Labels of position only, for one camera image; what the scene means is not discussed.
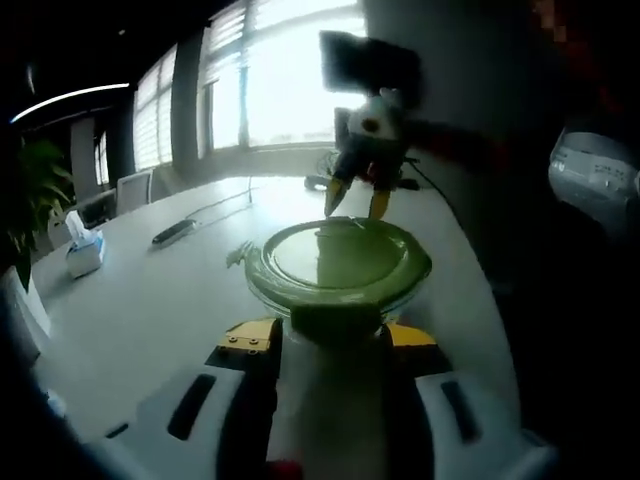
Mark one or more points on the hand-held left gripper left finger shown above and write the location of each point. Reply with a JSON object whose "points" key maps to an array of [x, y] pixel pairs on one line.
{"points": [[230, 400]]}

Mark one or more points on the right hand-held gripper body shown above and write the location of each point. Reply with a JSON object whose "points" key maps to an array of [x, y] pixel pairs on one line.
{"points": [[375, 125]]}

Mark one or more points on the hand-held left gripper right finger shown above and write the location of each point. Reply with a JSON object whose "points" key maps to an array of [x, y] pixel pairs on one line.
{"points": [[425, 430]]}

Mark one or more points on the green container lid with latches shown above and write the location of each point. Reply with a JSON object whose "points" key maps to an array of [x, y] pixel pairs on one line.
{"points": [[290, 260]]}

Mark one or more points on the glass food storage container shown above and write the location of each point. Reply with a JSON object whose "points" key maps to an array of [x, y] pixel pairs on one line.
{"points": [[400, 302]]}

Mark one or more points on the white tabletop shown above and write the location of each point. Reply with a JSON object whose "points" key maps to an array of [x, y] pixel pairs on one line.
{"points": [[150, 310]]}

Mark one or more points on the person's left hand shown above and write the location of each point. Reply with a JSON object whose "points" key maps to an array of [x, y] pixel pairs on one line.
{"points": [[285, 470]]}

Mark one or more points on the dark monitor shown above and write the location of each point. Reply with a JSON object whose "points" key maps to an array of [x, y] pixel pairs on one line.
{"points": [[345, 60]]}

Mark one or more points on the large window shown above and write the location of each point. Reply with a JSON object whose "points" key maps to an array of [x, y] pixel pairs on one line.
{"points": [[280, 75]]}

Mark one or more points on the black power strip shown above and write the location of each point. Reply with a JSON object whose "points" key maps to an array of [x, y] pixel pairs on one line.
{"points": [[172, 234]]}

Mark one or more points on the person's torso in dark shirt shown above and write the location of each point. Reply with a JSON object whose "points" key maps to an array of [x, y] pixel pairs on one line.
{"points": [[575, 325]]}

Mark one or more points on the white office chair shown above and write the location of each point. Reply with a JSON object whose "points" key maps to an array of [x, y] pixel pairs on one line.
{"points": [[134, 192]]}

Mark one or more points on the white chest-worn device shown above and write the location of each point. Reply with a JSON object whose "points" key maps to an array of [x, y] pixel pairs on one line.
{"points": [[590, 185]]}

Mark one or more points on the blue and white tissue box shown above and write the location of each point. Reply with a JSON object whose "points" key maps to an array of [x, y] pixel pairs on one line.
{"points": [[85, 250]]}

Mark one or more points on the white plant pot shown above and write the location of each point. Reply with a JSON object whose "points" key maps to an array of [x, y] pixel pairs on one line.
{"points": [[20, 325]]}

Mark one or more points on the white ceiling light strip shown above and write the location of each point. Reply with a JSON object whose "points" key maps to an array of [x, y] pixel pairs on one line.
{"points": [[70, 95]]}

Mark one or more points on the green leafy plant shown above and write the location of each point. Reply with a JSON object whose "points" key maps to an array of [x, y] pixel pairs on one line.
{"points": [[40, 185]]}

